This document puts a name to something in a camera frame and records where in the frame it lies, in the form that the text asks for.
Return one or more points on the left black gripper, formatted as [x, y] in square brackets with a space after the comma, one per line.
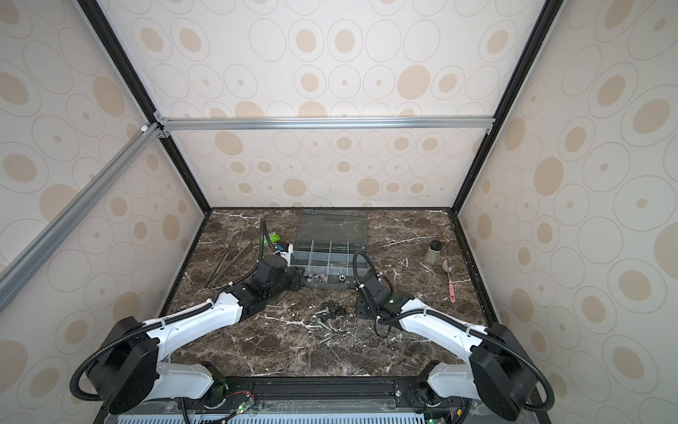
[297, 279]

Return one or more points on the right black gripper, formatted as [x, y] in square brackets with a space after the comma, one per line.
[359, 309]

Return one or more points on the silver wing nuts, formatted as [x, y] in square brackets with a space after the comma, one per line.
[317, 279]

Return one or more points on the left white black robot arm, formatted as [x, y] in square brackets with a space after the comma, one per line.
[129, 368]

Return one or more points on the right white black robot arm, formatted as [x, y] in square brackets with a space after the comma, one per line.
[496, 370]

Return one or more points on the pile of screws and nuts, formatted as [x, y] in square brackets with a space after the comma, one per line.
[331, 323]

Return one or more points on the green snack packet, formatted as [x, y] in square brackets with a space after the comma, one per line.
[273, 237]

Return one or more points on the metal tongs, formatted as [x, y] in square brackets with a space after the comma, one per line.
[225, 263]

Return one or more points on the grey compartment organizer box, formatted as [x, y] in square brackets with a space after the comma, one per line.
[326, 243]

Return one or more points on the small spice jar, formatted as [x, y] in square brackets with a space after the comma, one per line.
[433, 252]

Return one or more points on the pink handled spoon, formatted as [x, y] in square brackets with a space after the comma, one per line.
[451, 284]

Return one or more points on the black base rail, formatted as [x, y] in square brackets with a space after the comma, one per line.
[312, 400]

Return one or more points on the horizontal aluminium frame bar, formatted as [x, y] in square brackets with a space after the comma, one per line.
[315, 124]

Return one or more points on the diagonal aluminium frame bar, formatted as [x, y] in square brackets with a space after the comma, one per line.
[31, 259]

